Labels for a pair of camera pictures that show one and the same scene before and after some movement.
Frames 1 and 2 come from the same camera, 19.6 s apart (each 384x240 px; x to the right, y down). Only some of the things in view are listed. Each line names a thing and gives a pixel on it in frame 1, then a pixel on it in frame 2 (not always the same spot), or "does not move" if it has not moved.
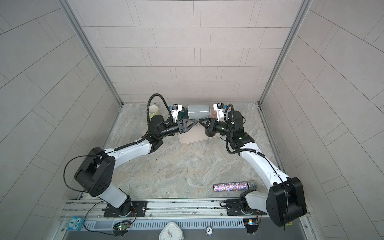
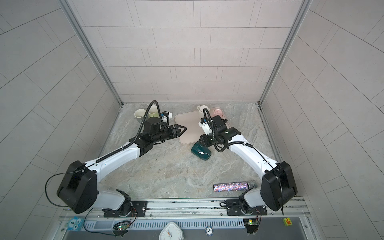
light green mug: [153, 110] does not move
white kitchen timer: [171, 232] does not move
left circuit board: [121, 228] does not move
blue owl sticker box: [75, 223] does not move
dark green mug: [183, 114] -> [200, 152]
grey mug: [198, 111] -> [139, 114]
